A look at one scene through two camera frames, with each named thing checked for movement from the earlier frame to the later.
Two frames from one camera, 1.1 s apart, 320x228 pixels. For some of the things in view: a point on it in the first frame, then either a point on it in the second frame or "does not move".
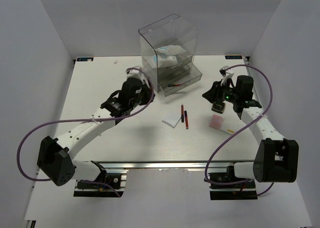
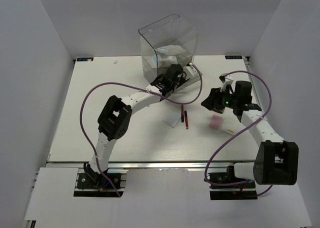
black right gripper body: (225, 93) does not move
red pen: (186, 119) does not move
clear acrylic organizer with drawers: (168, 50) does not move
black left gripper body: (144, 97) to (182, 79)
